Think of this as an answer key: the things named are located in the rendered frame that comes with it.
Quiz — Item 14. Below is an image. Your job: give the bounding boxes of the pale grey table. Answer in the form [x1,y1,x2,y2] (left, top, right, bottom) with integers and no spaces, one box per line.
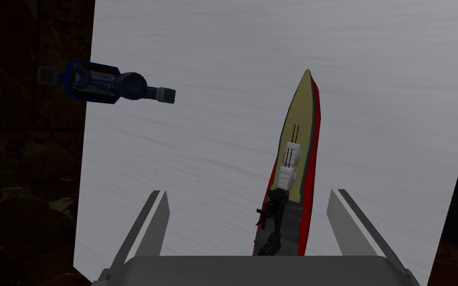
[73,0,458,286]

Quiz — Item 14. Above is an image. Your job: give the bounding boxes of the dark blue toy gun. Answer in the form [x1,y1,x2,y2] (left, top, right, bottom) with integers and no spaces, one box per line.
[37,59,176,105]

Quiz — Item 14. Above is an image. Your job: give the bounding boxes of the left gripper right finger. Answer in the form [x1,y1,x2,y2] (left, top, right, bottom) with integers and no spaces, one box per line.
[326,188,407,273]

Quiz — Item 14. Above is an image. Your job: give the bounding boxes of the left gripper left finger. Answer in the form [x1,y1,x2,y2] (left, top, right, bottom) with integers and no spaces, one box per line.
[110,190,170,272]

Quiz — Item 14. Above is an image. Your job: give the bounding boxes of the red toy boat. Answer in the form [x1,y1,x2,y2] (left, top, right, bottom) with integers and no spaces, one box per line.
[252,69,321,257]

